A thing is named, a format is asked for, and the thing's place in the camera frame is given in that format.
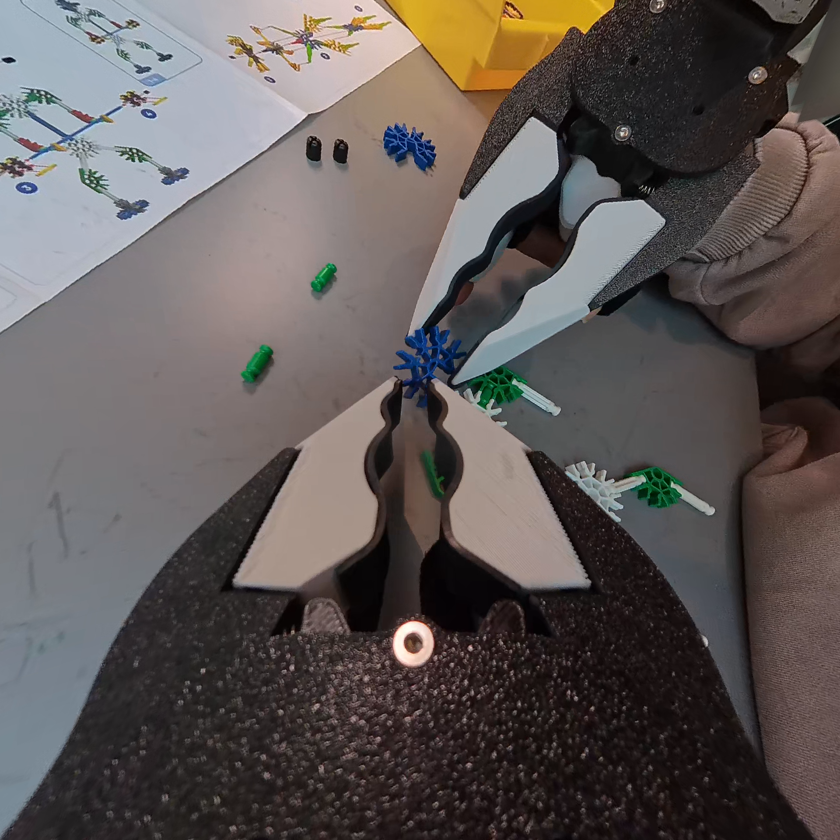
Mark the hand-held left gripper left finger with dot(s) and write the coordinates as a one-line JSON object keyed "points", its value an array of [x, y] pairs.
{"points": [[308, 518]]}

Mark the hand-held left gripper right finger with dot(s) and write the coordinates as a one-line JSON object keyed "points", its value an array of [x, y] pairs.
{"points": [[512, 518]]}

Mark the green short toy rod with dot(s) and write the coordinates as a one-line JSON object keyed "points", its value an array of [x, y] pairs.
{"points": [[323, 277], [257, 363]]}

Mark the person's right forearm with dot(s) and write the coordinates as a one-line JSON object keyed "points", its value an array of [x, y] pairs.
{"points": [[774, 262]]}

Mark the person's right hand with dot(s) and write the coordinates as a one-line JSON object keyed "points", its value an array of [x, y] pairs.
{"points": [[541, 248]]}

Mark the blue toy connector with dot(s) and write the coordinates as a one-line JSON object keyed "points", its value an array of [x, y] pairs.
{"points": [[410, 148], [430, 361]]}

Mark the white green blue toy assembly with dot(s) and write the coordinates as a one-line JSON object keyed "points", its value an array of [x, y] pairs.
{"points": [[656, 485]]}

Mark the folded paper instruction sheet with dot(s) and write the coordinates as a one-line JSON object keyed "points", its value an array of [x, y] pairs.
{"points": [[216, 151]]}

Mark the yellow plastic bin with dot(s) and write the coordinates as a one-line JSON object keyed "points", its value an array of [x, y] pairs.
{"points": [[472, 39]]}

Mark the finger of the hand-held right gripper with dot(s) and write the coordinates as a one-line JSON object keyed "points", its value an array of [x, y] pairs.
{"points": [[499, 184], [604, 256]]}

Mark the small black toy connector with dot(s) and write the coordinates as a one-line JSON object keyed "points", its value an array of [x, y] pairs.
{"points": [[340, 151], [313, 149]]}

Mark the person's body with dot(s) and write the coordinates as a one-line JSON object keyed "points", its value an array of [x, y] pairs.
{"points": [[800, 558]]}

